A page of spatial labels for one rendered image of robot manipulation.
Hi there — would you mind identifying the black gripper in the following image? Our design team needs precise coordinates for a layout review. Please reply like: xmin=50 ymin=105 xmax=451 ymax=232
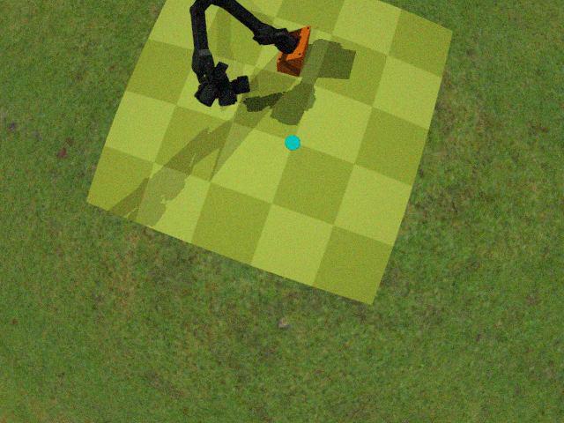
xmin=218 ymin=75 xmax=250 ymax=94

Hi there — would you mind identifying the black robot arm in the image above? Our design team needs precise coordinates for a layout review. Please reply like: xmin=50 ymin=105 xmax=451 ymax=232
xmin=189 ymin=0 xmax=299 ymax=107

